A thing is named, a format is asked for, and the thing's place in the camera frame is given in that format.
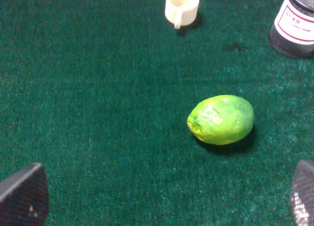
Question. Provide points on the green lime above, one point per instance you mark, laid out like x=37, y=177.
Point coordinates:
x=221, y=120

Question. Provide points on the black mesh pencil holder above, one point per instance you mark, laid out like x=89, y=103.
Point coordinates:
x=292, y=32

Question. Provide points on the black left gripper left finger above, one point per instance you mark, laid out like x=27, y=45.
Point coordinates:
x=24, y=197

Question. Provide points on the small cream cup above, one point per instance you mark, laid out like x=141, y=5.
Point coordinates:
x=181, y=12

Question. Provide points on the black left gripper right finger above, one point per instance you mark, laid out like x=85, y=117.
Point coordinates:
x=302, y=193

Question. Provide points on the green felt table cloth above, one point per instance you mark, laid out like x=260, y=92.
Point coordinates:
x=99, y=92

